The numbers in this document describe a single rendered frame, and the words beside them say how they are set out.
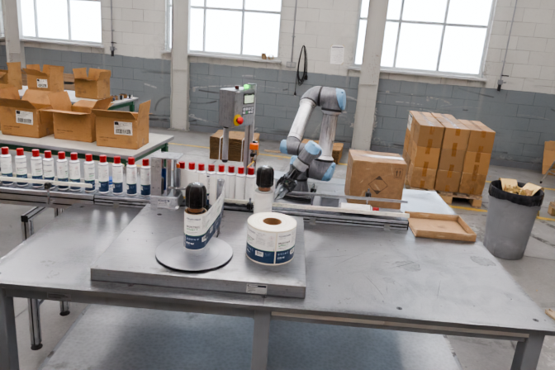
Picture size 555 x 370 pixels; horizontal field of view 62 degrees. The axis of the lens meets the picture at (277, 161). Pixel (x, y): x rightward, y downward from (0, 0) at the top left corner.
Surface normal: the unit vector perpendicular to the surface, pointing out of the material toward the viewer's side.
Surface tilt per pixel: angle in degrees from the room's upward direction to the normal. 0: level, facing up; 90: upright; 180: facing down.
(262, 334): 90
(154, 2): 90
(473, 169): 93
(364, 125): 90
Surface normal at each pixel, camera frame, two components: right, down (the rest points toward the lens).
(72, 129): -0.15, 0.25
